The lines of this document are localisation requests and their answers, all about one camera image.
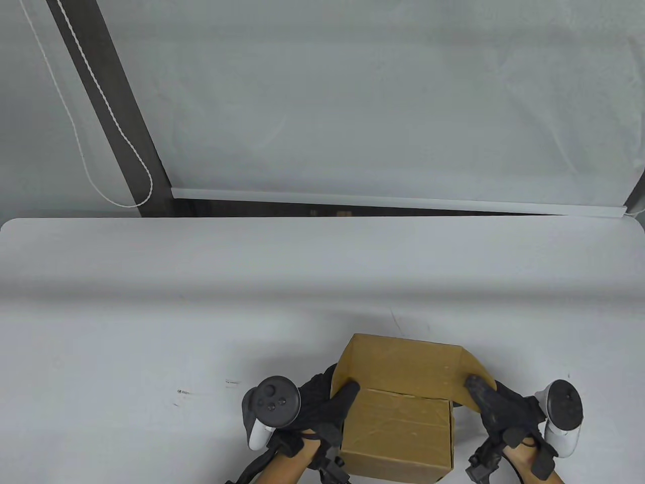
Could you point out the left black white controller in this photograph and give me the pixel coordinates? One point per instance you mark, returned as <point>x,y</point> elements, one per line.
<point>272,401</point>

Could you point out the person's right hand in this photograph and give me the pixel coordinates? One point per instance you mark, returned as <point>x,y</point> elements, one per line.
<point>504,411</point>

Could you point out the dark grey window post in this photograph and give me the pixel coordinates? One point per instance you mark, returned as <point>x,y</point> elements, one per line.
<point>123,101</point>

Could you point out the brown cardboard mailer box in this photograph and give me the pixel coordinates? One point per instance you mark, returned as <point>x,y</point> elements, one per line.
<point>398,433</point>

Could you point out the person's right forearm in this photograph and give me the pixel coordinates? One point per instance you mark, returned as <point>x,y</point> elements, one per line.
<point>524,466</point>

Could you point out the right black white controller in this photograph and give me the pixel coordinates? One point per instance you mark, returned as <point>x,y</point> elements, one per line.
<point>564,408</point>

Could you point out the person's left forearm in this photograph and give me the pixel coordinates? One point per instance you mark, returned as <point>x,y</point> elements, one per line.
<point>284,466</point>

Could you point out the narrow white roller blind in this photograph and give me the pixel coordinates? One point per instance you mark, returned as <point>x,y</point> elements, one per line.
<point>35,126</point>

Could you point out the white blind bottom rail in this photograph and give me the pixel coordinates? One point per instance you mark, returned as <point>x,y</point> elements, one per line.
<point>383,199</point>

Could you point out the wide white roller blind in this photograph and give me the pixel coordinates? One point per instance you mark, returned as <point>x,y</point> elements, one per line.
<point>378,101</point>

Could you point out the black white controller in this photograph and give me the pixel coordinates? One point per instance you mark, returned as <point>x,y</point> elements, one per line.
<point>272,401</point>
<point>564,408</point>

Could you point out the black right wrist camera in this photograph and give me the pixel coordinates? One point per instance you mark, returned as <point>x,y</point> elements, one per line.
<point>481,466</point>

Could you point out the person's left hand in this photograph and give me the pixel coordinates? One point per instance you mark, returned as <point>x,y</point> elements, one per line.
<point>322,408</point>

